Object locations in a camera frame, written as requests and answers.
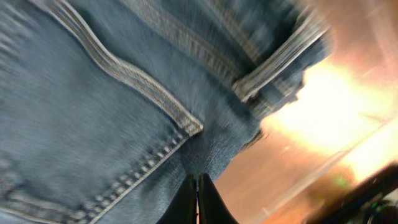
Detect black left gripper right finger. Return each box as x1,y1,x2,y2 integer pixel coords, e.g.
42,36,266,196
197,173,238,224

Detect dark blue jeans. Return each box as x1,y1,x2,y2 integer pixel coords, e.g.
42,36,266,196
1,0,328,223

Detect clear plastic storage bin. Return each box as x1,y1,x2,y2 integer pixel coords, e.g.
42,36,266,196
216,0,397,223

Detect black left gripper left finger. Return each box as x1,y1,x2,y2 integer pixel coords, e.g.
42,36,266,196
157,174,197,224

